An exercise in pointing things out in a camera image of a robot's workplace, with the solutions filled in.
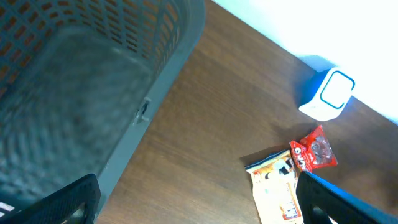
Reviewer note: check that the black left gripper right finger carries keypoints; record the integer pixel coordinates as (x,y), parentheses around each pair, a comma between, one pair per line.
(323,202)

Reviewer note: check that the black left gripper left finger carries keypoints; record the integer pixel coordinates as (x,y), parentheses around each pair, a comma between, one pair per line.
(75,203)

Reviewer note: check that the yellow snack bag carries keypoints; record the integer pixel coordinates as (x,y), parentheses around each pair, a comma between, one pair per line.
(274,183)

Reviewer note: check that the red snack packet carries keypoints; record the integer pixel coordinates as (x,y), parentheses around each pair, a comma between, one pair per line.
(313,151)

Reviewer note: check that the grey plastic lattice basket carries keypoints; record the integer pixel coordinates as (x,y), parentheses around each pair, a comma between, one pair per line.
(81,81)

